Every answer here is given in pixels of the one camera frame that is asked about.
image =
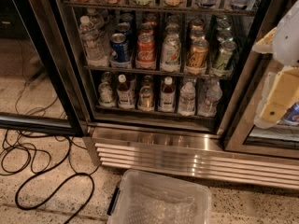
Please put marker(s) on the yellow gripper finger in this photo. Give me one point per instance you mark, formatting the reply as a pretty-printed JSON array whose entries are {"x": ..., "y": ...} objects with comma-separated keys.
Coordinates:
[
  {"x": 280, "y": 92},
  {"x": 264, "y": 45}
]

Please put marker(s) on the clear water bottle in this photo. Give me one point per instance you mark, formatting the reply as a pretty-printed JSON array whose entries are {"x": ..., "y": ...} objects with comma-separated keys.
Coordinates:
[
  {"x": 90, "y": 39},
  {"x": 96, "y": 18}
]

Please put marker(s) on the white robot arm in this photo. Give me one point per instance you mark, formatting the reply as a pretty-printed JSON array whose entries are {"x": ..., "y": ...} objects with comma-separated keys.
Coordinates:
[{"x": 286, "y": 40}]

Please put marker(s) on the bottom shelf water bottle right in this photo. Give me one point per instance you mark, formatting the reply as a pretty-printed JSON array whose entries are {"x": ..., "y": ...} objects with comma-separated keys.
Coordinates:
[{"x": 208, "y": 104}]

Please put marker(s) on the shelf water bottle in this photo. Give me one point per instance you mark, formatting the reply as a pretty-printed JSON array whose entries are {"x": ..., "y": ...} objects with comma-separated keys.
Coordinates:
[
  {"x": 186, "y": 104},
  {"x": 208, "y": 104}
]

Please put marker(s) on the bottom shelf water bottle left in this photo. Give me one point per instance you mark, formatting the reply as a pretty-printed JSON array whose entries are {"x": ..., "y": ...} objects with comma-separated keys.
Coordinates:
[{"x": 186, "y": 104}]

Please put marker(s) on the stainless steel fridge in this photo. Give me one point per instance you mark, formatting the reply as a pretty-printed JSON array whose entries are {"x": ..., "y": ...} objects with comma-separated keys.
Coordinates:
[{"x": 224, "y": 147}]

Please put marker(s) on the brown juice bottle right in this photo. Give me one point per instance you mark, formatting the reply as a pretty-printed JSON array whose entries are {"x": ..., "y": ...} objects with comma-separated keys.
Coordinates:
[{"x": 167, "y": 95}]

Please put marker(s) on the brown juice bottle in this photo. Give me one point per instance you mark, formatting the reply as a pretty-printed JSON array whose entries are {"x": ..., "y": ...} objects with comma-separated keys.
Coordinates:
[
  {"x": 126, "y": 98},
  {"x": 167, "y": 95}
]

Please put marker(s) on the bottom shelf brown can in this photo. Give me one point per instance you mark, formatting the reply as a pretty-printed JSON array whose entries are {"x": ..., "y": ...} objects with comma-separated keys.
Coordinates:
[{"x": 146, "y": 101}]

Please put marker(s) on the brown juice bottle left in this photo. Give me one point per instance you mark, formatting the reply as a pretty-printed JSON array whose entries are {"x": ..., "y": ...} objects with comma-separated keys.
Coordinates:
[{"x": 126, "y": 98}]

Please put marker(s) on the open glass fridge door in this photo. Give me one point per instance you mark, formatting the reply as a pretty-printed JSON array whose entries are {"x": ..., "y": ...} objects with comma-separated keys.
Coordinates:
[{"x": 38, "y": 88}]

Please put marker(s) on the blue can right compartment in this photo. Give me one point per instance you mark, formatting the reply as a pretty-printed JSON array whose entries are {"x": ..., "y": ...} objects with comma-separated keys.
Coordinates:
[{"x": 292, "y": 115}]

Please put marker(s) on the green soda can front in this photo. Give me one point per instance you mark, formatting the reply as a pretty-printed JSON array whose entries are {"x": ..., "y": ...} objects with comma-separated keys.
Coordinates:
[{"x": 224, "y": 55}]

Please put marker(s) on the gold soda can front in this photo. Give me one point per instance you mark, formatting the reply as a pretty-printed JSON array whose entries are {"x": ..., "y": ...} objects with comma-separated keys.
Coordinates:
[{"x": 198, "y": 53}]

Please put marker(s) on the red Coca-Cola can front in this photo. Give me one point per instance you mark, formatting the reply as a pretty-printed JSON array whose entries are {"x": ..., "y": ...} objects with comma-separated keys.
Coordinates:
[{"x": 146, "y": 48}]

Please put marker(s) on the blue Pepsi can front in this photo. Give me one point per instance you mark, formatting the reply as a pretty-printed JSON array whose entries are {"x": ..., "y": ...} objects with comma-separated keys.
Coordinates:
[{"x": 119, "y": 48}]

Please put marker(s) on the clear plastic storage bin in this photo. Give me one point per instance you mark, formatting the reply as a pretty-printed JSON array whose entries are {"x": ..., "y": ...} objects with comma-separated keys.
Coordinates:
[{"x": 146, "y": 198}]

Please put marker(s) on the middle wire shelf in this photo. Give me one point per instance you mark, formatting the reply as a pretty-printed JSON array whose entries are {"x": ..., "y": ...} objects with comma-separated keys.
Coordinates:
[{"x": 151, "y": 72}]

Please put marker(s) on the wire shelf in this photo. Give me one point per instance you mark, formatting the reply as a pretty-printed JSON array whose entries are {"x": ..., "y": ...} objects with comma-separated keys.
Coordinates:
[
  {"x": 189, "y": 10},
  {"x": 151, "y": 72}
]

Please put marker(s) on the upper wire shelf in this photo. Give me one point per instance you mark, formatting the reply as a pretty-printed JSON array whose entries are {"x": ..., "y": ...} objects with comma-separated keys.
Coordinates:
[{"x": 189, "y": 10}]

